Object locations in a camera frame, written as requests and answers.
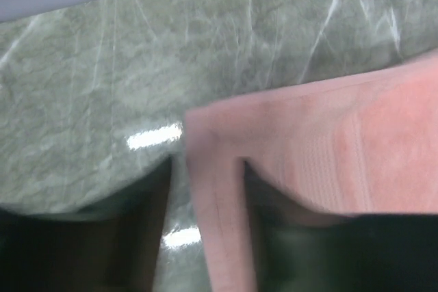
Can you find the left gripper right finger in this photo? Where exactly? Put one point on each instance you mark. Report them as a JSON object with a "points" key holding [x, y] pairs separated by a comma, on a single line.
{"points": [[295, 249]]}

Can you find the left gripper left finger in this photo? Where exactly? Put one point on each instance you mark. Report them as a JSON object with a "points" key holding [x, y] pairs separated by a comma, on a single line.
{"points": [[109, 245]]}

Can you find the pink towel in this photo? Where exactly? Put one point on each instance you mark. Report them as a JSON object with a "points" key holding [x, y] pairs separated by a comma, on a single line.
{"points": [[358, 145]]}

